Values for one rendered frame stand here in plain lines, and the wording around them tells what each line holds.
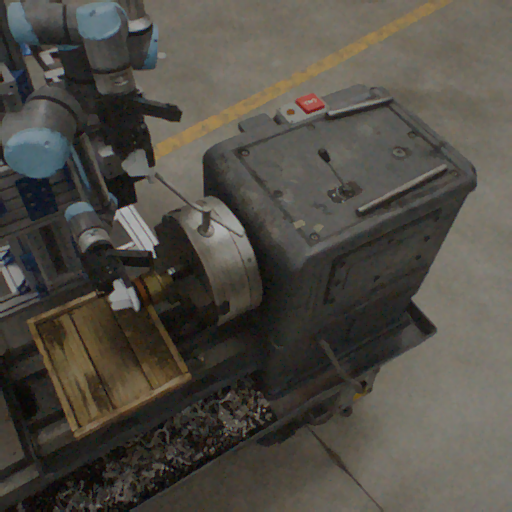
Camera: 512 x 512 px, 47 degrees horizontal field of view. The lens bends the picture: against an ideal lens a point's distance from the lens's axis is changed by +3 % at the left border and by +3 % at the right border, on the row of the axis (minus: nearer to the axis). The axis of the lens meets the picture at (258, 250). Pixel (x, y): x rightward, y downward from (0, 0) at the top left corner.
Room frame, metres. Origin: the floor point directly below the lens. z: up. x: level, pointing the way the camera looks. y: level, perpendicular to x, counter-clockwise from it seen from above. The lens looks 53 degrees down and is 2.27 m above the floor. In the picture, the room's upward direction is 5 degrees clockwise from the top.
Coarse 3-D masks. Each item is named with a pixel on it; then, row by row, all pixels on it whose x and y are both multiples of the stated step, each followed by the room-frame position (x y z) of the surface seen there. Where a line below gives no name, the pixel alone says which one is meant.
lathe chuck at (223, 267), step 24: (192, 216) 0.88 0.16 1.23; (192, 240) 0.80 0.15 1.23; (216, 240) 0.81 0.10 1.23; (192, 264) 0.80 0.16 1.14; (216, 264) 0.76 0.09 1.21; (240, 264) 0.78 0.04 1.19; (216, 288) 0.72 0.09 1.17; (240, 288) 0.74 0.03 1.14; (216, 312) 0.71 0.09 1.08; (240, 312) 0.73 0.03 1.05
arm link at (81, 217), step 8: (72, 208) 0.97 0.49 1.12; (80, 208) 0.97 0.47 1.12; (88, 208) 0.98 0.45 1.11; (64, 216) 0.96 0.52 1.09; (72, 216) 0.94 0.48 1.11; (80, 216) 0.94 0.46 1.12; (88, 216) 0.94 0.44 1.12; (96, 216) 0.96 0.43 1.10; (72, 224) 0.92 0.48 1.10; (80, 224) 0.92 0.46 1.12; (88, 224) 0.92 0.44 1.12; (96, 224) 0.92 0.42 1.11; (72, 232) 0.91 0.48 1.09; (80, 232) 0.90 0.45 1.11
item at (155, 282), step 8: (144, 272) 0.79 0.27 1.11; (152, 272) 0.79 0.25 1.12; (160, 272) 0.79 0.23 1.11; (136, 280) 0.76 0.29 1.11; (144, 280) 0.76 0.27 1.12; (152, 280) 0.76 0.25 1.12; (160, 280) 0.76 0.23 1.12; (168, 280) 0.77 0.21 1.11; (136, 288) 0.74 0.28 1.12; (144, 288) 0.74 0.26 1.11; (152, 288) 0.74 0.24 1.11; (160, 288) 0.75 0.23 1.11; (144, 296) 0.72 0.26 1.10; (152, 296) 0.73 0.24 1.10; (160, 296) 0.74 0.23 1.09; (144, 304) 0.72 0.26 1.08; (152, 304) 0.73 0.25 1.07
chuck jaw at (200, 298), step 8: (184, 280) 0.78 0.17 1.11; (192, 280) 0.78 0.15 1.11; (168, 288) 0.75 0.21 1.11; (176, 288) 0.75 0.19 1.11; (184, 288) 0.75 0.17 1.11; (192, 288) 0.75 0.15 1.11; (200, 288) 0.75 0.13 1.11; (168, 296) 0.74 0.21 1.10; (176, 296) 0.74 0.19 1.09; (184, 296) 0.73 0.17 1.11; (192, 296) 0.73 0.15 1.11; (200, 296) 0.73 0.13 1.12; (208, 296) 0.73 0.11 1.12; (184, 304) 0.72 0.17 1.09; (192, 304) 0.72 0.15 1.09; (200, 304) 0.71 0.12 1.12; (208, 304) 0.71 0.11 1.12; (224, 304) 0.72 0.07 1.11; (200, 312) 0.69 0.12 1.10; (208, 312) 0.70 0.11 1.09; (224, 312) 0.71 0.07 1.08
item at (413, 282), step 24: (384, 288) 0.97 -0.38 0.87; (408, 288) 1.03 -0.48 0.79; (360, 312) 0.92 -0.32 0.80; (384, 312) 0.98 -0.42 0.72; (312, 336) 0.82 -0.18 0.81; (336, 336) 0.88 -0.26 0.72; (360, 336) 0.95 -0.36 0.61; (264, 360) 0.78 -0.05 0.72; (288, 360) 0.78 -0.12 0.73; (312, 360) 0.84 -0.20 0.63; (264, 384) 0.77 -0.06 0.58; (288, 384) 0.78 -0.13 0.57; (312, 408) 0.90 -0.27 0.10; (288, 432) 0.82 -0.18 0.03
